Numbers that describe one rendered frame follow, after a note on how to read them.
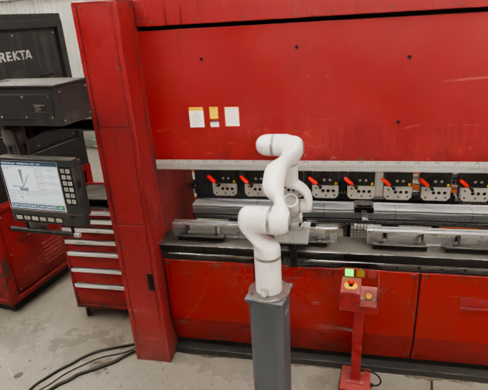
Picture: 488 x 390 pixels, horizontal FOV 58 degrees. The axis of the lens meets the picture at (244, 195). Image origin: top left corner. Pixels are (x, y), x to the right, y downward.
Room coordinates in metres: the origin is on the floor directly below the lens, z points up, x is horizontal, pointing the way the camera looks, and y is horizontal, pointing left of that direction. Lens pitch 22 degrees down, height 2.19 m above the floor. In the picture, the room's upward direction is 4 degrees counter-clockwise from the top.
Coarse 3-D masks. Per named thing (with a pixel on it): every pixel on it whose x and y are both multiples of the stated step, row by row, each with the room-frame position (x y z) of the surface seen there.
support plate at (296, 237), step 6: (282, 234) 2.27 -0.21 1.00; (288, 234) 2.27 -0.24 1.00; (294, 234) 2.26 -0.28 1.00; (300, 234) 2.26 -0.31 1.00; (306, 234) 2.26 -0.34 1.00; (276, 240) 2.21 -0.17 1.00; (282, 240) 2.21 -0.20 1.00; (288, 240) 2.20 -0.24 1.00; (294, 240) 2.20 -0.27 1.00; (300, 240) 2.20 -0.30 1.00; (306, 240) 2.19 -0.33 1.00
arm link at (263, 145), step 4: (260, 136) 2.04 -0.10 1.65; (264, 136) 2.02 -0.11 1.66; (268, 136) 2.01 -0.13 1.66; (272, 136) 2.01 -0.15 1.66; (260, 140) 2.01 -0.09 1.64; (264, 140) 2.00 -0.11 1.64; (268, 140) 1.99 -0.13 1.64; (272, 140) 1.99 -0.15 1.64; (256, 144) 2.02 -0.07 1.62; (260, 144) 2.00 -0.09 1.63; (264, 144) 1.99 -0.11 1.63; (268, 144) 1.98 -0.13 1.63; (256, 148) 2.02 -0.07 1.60; (260, 148) 1.99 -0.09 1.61; (264, 148) 1.98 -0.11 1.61; (268, 148) 1.98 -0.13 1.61; (260, 152) 2.01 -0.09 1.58; (264, 152) 1.99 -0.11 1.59; (268, 152) 1.98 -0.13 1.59; (272, 152) 1.98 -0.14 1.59
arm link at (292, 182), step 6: (294, 168) 2.14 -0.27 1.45; (288, 174) 2.13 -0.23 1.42; (294, 174) 2.14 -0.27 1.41; (288, 180) 2.14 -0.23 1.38; (294, 180) 2.15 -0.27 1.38; (300, 180) 2.20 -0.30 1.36; (288, 186) 2.15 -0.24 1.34; (294, 186) 2.14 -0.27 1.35; (300, 186) 2.15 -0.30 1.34; (306, 186) 2.18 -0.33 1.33; (300, 192) 2.14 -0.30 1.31; (306, 192) 2.14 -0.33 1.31; (306, 198) 2.14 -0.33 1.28; (306, 204) 2.15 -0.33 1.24; (312, 204) 2.18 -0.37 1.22; (306, 210) 2.16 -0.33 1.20
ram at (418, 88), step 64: (192, 64) 2.53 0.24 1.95; (256, 64) 2.45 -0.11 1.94; (320, 64) 2.38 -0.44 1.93; (384, 64) 2.31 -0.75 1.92; (448, 64) 2.24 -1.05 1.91; (192, 128) 2.54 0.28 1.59; (256, 128) 2.46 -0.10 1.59; (320, 128) 2.38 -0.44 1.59; (384, 128) 2.30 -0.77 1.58; (448, 128) 2.23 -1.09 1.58
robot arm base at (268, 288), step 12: (264, 264) 1.67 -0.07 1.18; (276, 264) 1.67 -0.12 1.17; (264, 276) 1.67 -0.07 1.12; (276, 276) 1.67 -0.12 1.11; (252, 288) 1.74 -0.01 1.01; (264, 288) 1.67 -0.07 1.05; (276, 288) 1.67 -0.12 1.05; (288, 288) 1.72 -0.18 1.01; (264, 300) 1.64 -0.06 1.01; (276, 300) 1.63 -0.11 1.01
